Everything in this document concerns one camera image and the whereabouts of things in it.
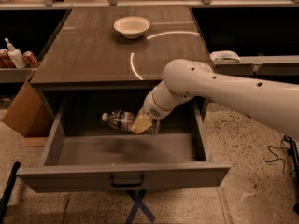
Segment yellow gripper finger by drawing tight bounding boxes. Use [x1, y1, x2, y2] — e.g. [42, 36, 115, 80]
[131, 114, 152, 134]

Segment clear plastic water bottle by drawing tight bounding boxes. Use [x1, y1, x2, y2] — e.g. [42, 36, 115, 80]
[102, 110, 160, 134]

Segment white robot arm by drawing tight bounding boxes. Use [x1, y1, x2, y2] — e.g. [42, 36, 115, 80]
[132, 59, 299, 140]

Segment open grey top drawer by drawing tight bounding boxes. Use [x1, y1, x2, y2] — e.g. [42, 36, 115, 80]
[18, 95, 231, 192]

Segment grey cabinet with wood top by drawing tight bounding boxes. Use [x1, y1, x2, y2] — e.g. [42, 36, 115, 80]
[31, 6, 211, 119]

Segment white paper bowl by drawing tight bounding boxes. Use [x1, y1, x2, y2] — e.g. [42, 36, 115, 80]
[113, 16, 150, 39]

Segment folded white cloth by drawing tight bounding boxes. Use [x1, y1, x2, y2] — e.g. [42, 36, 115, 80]
[210, 50, 241, 63]

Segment brown cardboard box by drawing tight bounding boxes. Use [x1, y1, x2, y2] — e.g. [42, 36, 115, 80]
[2, 70, 53, 137]

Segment red soda can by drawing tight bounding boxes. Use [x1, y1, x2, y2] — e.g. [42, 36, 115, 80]
[23, 51, 39, 68]

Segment red snack can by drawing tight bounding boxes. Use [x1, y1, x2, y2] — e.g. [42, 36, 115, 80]
[0, 49, 15, 68]

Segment black stand at right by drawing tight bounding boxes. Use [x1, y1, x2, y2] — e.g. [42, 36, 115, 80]
[284, 135, 299, 214]

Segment black pole at left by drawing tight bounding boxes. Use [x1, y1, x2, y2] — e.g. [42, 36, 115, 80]
[0, 161, 21, 224]

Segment black drawer handle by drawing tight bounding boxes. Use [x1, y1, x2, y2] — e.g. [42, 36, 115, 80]
[110, 175, 144, 188]

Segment grey metal shelf rail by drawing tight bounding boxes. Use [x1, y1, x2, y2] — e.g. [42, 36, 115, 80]
[215, 55, 299, 77]

